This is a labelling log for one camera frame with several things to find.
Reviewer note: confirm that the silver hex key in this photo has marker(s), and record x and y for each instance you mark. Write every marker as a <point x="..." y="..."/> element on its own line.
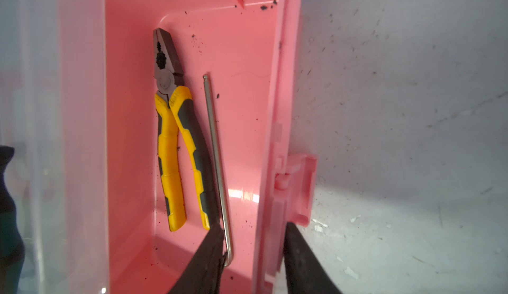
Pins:
<point x="222" y="191"/>

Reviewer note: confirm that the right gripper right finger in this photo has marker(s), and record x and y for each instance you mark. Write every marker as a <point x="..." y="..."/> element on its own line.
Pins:
<point x="304" y="273"/>

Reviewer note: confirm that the pink toolbox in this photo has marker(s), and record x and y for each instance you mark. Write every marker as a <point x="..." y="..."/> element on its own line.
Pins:
<point x="77" y="106"/>

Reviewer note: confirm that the yellow pliers in pink box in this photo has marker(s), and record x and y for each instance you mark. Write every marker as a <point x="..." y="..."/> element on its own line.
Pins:
<point x="177" y="119"/>

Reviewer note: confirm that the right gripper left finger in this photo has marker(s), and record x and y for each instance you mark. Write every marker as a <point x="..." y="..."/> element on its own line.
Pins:
<point x="204" y="272"/>

